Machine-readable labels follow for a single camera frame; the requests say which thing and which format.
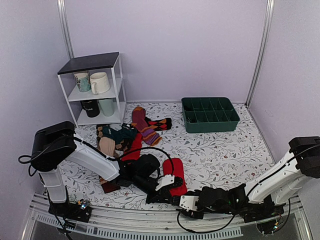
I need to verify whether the maroon purple striped sock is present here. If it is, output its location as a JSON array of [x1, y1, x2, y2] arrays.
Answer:
[[131, 106, 162, 147]]

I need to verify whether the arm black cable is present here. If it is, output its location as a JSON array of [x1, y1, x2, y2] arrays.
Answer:
[[176, 209, 238, 235], [17, 134, 176, 180]]

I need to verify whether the cream white mug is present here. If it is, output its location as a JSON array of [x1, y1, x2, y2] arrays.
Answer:
[[89, 72, 110, 95]]

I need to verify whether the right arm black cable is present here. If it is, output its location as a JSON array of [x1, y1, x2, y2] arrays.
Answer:
[[176, 209, 238, 235]]

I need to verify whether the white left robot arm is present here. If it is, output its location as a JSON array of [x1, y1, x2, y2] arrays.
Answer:
[[30, 121, 184, 217]]

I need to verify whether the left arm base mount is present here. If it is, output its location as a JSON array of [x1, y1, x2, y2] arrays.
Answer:
[[47, 187, 92, 223]]

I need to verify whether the aluminium front rail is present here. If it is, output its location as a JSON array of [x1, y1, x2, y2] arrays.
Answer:
[[21, 193, 315, 240]]

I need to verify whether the mint green mug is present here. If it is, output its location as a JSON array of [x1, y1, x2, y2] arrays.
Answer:
[[98, 98, 115, 117]]

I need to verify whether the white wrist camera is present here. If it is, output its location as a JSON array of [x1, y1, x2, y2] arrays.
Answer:
[[178, 195, 199, 211], [155, 174, 175, 191]]

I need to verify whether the brown striped sock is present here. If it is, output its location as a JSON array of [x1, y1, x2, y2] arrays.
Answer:
[[99, 176, 121, 194]]

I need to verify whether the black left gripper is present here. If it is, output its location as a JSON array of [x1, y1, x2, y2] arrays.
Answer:
[[133, 175, 174, 206]]

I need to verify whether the black orange argyle sock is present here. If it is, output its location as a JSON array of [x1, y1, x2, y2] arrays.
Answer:
[[144, 117, 172, 131]]

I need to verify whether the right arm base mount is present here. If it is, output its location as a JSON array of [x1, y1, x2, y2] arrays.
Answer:
[[239, 195, 291, 235]]

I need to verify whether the single red sock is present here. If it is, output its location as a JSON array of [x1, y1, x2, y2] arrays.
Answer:
[[121, 133, 143, 162]]

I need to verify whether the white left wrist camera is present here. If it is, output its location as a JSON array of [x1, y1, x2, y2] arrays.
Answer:
[[155, 174, 175, 191]]

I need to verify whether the teal patterned mug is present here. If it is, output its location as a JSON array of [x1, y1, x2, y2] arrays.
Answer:
[[73, 71, 91, 93]]

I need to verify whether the green divided organizer tray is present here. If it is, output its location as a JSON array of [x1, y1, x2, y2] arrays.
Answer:
[[181, 97, 240, 134]]

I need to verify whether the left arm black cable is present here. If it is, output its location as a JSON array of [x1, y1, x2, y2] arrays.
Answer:
[[17, 134, 176, 180]]

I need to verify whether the red sock pair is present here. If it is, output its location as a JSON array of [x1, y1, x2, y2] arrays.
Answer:
[[162, 158, 188, 196]]

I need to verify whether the white shelf black top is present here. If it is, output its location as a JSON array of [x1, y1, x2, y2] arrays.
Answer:
[[57, 52, 127, 128]]

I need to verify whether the corner metal post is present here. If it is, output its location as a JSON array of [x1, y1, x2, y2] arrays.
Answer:
[[56, 0, 74, 59], [245, 0, 275, 109]]

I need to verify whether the black mug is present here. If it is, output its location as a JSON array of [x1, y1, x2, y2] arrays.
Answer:
[[80, 99, 100, 118]]

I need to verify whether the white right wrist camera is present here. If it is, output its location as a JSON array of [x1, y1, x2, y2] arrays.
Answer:
[[178, 195, 199, 211]]

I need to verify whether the left corner metal post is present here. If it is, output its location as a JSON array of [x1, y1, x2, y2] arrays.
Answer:
[[56, 0, 74, 59]]

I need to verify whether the right corner metal post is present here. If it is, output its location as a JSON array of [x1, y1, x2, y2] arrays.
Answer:
[[245, 0, 275, 109]]

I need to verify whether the dark teal sock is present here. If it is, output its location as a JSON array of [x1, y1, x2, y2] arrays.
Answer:
[[102, 123, 138, 144]]

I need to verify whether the floral white table mat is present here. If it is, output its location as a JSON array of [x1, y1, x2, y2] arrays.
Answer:
[[59, 102, 274, 211]]

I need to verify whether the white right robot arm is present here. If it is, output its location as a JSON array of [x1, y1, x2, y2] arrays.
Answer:
[[178, 136, 320, 223]]

